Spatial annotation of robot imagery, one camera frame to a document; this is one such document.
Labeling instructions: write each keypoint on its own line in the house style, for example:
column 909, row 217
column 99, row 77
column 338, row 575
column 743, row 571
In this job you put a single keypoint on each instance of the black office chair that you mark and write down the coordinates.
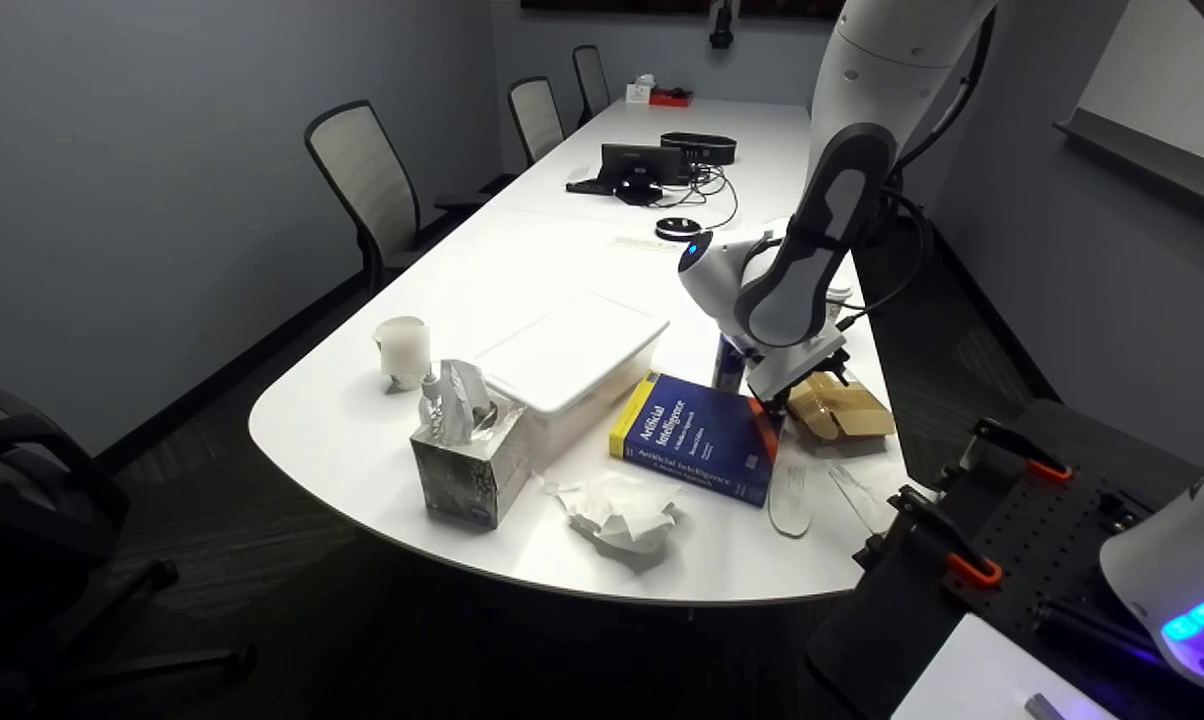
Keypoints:
column 24, row 534

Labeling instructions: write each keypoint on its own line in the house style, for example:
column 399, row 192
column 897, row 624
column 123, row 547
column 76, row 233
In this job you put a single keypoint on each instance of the dark spray bottle white cap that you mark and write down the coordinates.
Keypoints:
column 726, row 363

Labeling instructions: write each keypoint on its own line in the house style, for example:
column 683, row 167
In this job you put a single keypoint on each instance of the white paper sheet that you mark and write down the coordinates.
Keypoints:
column 984, row 675

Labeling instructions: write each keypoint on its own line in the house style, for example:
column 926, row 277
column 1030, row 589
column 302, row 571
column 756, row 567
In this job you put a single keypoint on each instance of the blue hardcover book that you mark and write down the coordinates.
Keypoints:
column 692, row 441

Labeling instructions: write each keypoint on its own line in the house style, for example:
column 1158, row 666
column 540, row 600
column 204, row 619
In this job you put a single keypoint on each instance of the brown cardboard box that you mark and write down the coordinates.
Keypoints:
column 844, row 412

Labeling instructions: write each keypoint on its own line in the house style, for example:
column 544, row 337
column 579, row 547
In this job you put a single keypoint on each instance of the white plastic lidded container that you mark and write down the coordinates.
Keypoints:
column 575, row 352

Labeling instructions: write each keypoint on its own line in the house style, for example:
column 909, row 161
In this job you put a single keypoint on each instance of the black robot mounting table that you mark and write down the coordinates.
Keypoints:
column 1024, row 534

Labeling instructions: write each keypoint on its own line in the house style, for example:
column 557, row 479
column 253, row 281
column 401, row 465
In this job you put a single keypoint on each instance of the dark wall mounted screen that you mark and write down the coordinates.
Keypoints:
column 653, row 4

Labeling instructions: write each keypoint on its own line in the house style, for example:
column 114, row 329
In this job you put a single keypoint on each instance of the small paper cup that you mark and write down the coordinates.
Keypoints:
column 401, row 352

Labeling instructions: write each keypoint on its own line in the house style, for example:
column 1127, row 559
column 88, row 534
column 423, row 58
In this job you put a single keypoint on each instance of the black box device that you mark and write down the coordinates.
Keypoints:
column 696, row 144

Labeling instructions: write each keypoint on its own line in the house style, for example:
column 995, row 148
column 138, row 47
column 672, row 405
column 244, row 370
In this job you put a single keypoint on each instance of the grey tissue box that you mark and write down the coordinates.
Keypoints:
column 466, row 472

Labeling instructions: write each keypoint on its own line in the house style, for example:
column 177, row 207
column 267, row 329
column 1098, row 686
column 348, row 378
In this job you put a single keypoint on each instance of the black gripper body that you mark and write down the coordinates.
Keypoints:
column 795, row 375

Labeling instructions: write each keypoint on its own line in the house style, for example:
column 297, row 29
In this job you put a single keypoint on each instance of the small red object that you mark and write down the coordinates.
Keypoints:
column 670, row 98

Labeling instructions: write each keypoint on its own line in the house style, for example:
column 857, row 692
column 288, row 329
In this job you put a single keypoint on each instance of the black conference tablet stand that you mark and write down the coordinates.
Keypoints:
column 626, row 171

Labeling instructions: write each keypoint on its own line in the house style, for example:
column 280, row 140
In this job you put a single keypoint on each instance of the round black speaker puck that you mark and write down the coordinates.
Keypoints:
column 676, row 227

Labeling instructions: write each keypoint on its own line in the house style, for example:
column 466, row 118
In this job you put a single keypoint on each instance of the small white box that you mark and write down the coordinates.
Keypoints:
column 643, row 90

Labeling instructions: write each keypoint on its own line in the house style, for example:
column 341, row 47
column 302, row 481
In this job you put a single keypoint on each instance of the crumpled white tissue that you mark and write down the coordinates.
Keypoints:
column 620, row 515

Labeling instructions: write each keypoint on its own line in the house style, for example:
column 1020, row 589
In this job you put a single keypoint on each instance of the white mesh office chair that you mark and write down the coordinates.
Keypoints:
column 538, row 118
column 363, row 180
column 591, row 77

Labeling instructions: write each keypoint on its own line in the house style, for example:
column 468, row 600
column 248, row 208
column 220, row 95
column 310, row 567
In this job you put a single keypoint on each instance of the orange pen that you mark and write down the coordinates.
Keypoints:
column 764, row 432

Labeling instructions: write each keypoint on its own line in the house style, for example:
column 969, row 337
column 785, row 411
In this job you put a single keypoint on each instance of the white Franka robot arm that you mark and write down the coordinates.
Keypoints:
column 895, row 65

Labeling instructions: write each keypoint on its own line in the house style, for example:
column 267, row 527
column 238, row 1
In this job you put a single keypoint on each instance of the wall whiteboard with ledge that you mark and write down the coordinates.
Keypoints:
column 1162, row 95

